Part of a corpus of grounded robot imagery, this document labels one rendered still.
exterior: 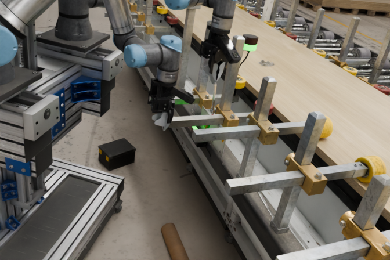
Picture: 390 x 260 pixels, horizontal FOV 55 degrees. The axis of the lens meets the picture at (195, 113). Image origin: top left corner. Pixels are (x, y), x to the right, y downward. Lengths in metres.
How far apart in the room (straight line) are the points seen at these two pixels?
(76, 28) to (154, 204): 1.18
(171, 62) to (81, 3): 0.48
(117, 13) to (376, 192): 0.90
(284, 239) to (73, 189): 1.19
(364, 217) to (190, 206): 1.49
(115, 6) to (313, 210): 0.99
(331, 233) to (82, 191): 1.24
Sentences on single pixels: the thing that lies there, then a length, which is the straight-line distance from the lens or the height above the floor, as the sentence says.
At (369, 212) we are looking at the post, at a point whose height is 1.02.
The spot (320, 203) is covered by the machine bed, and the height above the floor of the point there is 0.72.
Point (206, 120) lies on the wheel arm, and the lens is 1.46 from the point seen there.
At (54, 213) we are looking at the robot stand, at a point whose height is 0.21.
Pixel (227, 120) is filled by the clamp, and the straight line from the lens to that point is 1.46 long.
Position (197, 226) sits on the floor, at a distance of 2.22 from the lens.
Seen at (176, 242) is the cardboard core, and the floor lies 0.08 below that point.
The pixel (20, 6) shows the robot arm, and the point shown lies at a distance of 1.04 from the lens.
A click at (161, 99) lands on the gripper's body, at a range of 1.32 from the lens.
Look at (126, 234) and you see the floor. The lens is 2.13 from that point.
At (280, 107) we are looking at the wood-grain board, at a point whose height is 0.90.
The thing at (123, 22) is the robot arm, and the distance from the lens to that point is 1.28.
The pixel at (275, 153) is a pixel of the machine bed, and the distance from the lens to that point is 1.60.
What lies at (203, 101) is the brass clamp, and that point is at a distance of 1.67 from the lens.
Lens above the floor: 1.56
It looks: 28 degrees down
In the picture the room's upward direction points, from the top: 9 degrees clockwise
